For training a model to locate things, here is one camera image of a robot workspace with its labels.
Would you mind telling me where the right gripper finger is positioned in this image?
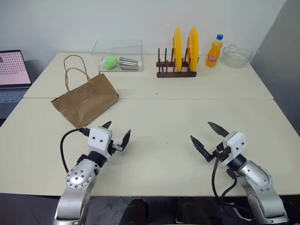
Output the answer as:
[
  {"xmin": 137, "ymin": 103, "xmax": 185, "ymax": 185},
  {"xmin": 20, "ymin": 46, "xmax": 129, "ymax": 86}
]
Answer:
[
  {"xmin": 190, "ymin": 135, "xmax": 213, "ymax": 161},
  {"xmin": 207, "ymin": 121, "xmax": 229, "ymax": 138}
]

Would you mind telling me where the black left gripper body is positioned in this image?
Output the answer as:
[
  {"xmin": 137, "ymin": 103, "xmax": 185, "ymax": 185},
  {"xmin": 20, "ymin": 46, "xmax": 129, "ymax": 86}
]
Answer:
[{"xmin": 108, "ymin": 139, "xmax": 125, "ymax": 156}]

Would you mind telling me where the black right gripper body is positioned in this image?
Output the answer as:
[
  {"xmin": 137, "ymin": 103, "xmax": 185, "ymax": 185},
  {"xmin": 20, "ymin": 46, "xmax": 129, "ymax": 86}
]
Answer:
[{"xmin": 206, "ymin": 143, "xmax": 231, "ymax": 163}]

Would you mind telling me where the brown paper bag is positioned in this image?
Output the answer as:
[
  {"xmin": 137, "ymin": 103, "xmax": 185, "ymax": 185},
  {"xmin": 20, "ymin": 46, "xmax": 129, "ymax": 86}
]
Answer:
[{"xmin": 51, "ymin": 55, "xmax": 120, "ymax": 129}]

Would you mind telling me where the green ball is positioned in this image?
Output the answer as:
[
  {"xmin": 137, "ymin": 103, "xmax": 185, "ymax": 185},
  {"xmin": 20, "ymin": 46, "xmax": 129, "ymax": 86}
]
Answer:
[{"xmin": 104, "ymin": 56, "xmax": 119, "ymax": 70}]

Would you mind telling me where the dark rounded shape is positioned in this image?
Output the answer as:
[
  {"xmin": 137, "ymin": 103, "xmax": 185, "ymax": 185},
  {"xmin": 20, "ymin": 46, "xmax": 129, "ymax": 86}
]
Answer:
[
  {"xmin": 174, "ymin": 199, "xmax": 212, "ymax": 225},
  {"xmin": 121, "ymin": 198, "xmax": 150, "ymax": 225}
]

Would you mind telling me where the stainless steel cup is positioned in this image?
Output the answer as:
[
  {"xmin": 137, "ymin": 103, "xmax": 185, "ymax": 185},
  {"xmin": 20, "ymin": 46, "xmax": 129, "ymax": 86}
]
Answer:
[{"xmin": 118, "ymin": 56, "xmax": 139, "ymax": 70}]

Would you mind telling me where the dark wooden plate rack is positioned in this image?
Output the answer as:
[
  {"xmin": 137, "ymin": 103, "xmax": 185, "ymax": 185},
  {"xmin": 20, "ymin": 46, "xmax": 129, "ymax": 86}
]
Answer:
[{"xmin": 156, "ymin": 48, "xmax": 197, "ymax": 78}]

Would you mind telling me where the clear glass bowl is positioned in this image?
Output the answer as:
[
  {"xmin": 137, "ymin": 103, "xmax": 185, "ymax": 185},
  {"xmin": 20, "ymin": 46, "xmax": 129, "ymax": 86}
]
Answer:
[{"xmin": 221, "ymin": 42, "xmax": 253, "ymax": 69}]

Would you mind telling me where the orange soda bottle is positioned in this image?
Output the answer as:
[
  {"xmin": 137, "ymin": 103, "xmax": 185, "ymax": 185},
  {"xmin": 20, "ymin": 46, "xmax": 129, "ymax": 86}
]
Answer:
[{"xmin": 205, "ymin": 34, "xmax": 224, "ymax": 67}]

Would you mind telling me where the clear plastic box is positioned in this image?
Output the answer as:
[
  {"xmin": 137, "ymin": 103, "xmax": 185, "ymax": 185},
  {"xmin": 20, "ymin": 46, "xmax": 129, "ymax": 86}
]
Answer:
[{"xmin": 90, "ymin": 39, "xmax": 144, "ymax": 72}]

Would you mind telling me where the yellow plate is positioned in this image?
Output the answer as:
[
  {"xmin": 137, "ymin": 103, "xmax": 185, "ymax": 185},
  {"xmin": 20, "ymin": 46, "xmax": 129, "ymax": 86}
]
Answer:
[
  {"xmin": 172, "ymin": 27, "xmax": 184, "ymax": 73},
  {"xmin": 187, "ymin": 26, "xmax": 200, "ymax": 72}
]

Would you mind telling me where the open laptop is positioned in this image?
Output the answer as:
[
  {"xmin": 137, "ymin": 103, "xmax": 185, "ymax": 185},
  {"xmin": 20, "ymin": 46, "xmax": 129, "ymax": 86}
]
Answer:
[{"xmin": 0, "ymin": 49, "xmax": 32, "ymax": 119}]

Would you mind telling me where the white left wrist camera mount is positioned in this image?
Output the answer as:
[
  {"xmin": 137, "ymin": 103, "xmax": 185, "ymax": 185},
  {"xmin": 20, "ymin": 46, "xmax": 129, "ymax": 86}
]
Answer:
[{"xmin": 87, "ymin": 127, "xmax": 113, "ymax": 163}]

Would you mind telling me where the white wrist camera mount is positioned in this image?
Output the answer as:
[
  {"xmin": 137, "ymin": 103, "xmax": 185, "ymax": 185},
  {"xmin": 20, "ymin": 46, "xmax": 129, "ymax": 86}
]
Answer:
[
  {"xmin": 87, "ymin": 127, "xmax": 113, "ymax": 163},
  {"xmin": 221, "ymin": 131, "xmax": 246, "ymax": 167}
]

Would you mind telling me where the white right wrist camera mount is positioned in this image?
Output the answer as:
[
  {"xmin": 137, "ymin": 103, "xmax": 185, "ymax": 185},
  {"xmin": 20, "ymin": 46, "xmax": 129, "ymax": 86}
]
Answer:
[{"xmin": 221, "ymin": 131, "xmax": 246, "ymax": 167}]

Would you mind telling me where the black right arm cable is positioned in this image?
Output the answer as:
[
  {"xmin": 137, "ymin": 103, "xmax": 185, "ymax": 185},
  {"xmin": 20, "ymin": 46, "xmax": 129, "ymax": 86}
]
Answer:
[{"xmin": 211, "ymin": 158, "xmax": 254, "ymax": 221}]

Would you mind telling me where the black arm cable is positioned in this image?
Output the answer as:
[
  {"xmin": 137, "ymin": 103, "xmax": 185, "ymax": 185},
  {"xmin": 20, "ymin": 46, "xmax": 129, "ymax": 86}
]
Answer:
[
  {"xmin": 60, "ymin": 127, "xmax": 91, "ymax": 173},
  {"xmin": 211, "ymin": 158, "xmax": 254, "ymax": 221}
]

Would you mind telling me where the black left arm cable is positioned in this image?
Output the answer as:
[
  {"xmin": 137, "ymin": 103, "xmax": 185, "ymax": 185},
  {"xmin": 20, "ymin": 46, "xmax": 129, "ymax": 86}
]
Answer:
[{"xmin": 60, "ymin": 127, "xmax": 91, "ymax": 173}]

